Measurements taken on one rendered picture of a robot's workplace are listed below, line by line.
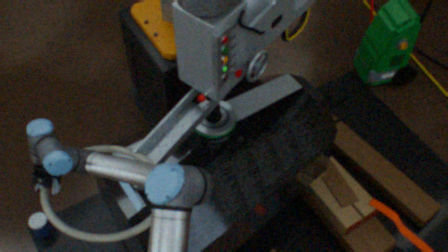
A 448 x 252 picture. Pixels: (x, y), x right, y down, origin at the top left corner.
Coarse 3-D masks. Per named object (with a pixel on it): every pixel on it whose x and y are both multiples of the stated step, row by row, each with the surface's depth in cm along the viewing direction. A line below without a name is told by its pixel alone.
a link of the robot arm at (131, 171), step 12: (84, 156) 195; (96, 156) 193; (108, 156) 190; (84, 168) 194; (96, 168) 191; (108, 168) 187; (120, 168) 183; (132, 168) 180; (144, 168) 178; (120, 180) 185; (132, 180) 180; (144, 180) 176
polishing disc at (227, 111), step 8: (200, 104) 265; (224, 104) 265; (224, 112) 262; (232, 112) 262; (224, 120) 259; (232, 120) 259; (200, 128) 256; (208, 128) 256; (216, 128) 256; (224, 128) 256
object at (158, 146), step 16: (192, 96) 244; (224, 96) 244; (176, 112) 240; (192, 112) 241; (208, 112) 239; (160, 128) 235; (176, 128) 238; (192, 128) 235; (144, 144) 231; (160, 144) 234; (176, 144) 230; (160, 160) 226
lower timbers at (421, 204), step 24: (336, 144) 342; (360, 144) 342; (360, 168) 334; (384, 168) 331; (384, 192) 326; (408, 192) 321; (408, 216) 319; (432, 216) 315; (360, 240) 300; (384, 240) 300
